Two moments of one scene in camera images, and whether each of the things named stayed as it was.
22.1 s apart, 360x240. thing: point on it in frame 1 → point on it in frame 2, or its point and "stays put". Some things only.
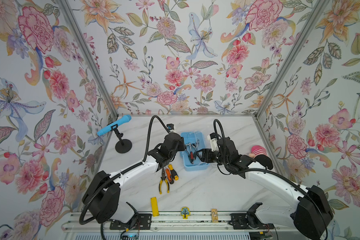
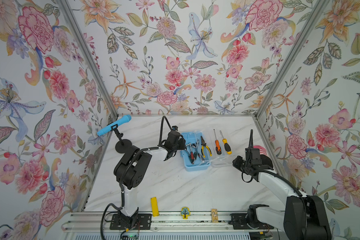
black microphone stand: (123, 146) stays put
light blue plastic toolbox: (194, 142) stays put
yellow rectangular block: (155, 208) stays put
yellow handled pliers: (163, 178) → (204, 144)
